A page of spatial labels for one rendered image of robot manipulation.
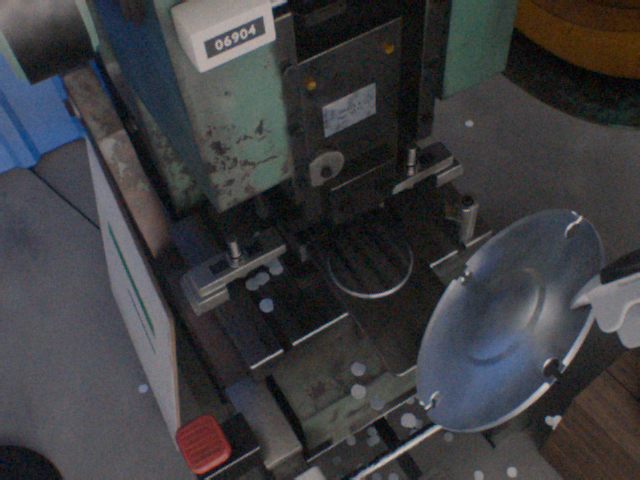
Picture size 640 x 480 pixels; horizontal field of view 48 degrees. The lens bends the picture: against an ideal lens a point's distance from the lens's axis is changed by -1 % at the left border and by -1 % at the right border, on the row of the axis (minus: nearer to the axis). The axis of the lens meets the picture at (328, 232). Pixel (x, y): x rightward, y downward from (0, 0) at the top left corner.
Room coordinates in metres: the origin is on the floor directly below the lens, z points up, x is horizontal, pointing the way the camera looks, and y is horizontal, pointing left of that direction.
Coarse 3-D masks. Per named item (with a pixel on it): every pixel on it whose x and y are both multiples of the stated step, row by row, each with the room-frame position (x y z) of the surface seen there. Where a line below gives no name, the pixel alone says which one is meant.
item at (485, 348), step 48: (528, 240) 0.46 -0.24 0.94; (576, 240) 0.41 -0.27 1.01; (480, 288) 0.43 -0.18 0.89; (528, 288) 0.38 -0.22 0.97; (576, 288) 0.35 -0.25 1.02; (432, 336) 0.40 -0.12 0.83; (480, 336) 0.35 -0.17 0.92; (528, 336) 0.32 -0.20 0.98; (576, 336) 0.29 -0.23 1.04; (432, 384) 0.32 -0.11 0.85; (480, 384) 0.29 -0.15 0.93; (528, 384) 0.26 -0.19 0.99
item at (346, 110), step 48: (288, 0) 0.64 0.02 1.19; (336, 0) 0.63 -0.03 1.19; (384, 0) 0.65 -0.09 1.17; (336, 48) 0.58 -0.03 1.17; (384, 48) 0.60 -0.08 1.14; (336, 96) 0.58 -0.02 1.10; (384, 96) 0.61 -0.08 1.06; (336, 144) 0.58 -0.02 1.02; (384, 144) 0.60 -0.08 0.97; (336, 192) 0.54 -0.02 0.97; (384, 192) 0.56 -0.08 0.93
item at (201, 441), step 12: (192, 420) 0.34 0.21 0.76; (204, 420) 0.34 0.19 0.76; (216, 420) 0.34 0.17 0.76; (180, 432) 0.32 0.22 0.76; (192, 432) 0.32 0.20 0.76; (204, 432) 0.32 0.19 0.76; (216, 432) 0.32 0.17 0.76; (180, 444) 0.31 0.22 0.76; (192, 444) 0.31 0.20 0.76; (204, 444) 0.30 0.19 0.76; (216, 444) 0.30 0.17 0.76; (228, 444) 0.30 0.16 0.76; (192, 456) 0.29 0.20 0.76; (204, 456) 0.29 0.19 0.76; (216, 456) 0.29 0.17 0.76; (192, 468) 0.27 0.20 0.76; (204, 468) 0.27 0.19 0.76
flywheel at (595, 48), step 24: (528, 0) 0.79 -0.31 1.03; (552, 0) 0.77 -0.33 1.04; (576, 0) 0.75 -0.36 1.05; (600, 0) 0.73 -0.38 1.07; (624, 0) 0.70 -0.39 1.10; (528, 24) 0.78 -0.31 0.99; (552, 24) 0.74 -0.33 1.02; (576, 24) 0.71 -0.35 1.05; (600, 24) 0.69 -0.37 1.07; (624, 24) 0.66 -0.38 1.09; (552, 48) 0.74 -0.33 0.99; (576, 48) 0.70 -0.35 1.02; (600, 48) 0.67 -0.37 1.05; (624, 48) 0.64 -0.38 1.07; (600, 72) 0.66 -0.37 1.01; (624, 72) 0.63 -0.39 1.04
